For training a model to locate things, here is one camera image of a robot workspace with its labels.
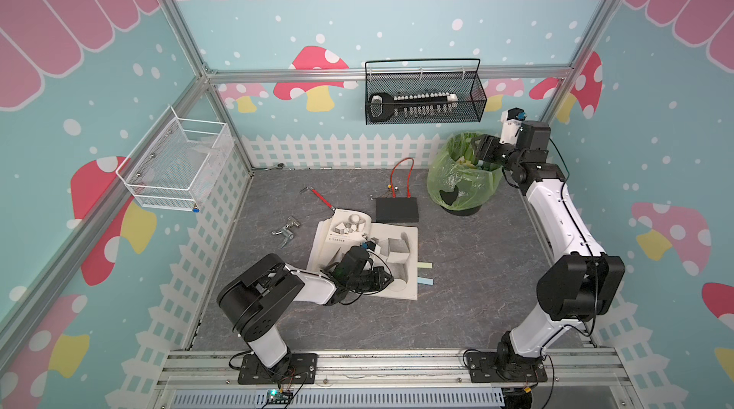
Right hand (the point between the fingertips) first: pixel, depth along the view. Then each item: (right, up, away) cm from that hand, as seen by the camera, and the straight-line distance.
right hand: (480, 139), depth 83 cm
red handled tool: (-53, -16, +30) cm, 63 cm away
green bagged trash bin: (-5, -12, +7) cm, 14 cm away
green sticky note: (-15, -39, +9) cm, 43 cm away
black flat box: (-23, -22, +24) cm, 39 cm away
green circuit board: (-56, -68, -10) cm, 89 cm away
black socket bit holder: (-29, +12, +7) cm, 32 cm away
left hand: (-25, -44, +5) cm, 51 cm away
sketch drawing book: (-25, -34, +14) cm, 45 cm away
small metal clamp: (-62, -29, +17) cm, 70 cm away
